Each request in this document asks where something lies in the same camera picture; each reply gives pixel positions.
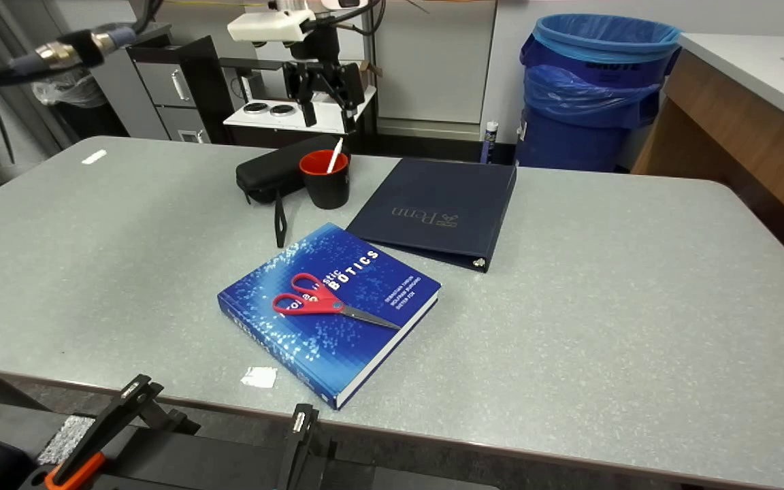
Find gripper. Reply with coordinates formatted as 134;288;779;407
282;27;366;134

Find black mug with red inside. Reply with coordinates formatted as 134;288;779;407
299;150;351;210

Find white toy stove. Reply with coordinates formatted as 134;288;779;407
223;84;378;135

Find grey cabinet with drawers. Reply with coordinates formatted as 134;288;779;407
91;24;235;144

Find small bottle with white cap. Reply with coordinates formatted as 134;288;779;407
482;121;500;165

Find blue hardcover book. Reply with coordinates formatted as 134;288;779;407
217;222;442;410

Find blue trash bin with liner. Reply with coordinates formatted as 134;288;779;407
514;14;683;173

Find clear plastic bag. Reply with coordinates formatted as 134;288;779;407
31;66;108;110

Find wooden counter with white top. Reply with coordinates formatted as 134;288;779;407
632;33;784;235

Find black zip case with strap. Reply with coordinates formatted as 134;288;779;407
235;134;342;248

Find navy ring binder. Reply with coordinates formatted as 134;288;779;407
346;158;518;274

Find red-handled scissors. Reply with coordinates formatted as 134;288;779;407
272;273;402;331

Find black cable with silver connector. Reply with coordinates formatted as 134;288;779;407
0;23;140;90

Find black clamp with orange handle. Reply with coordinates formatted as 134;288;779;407
44;374;201;490

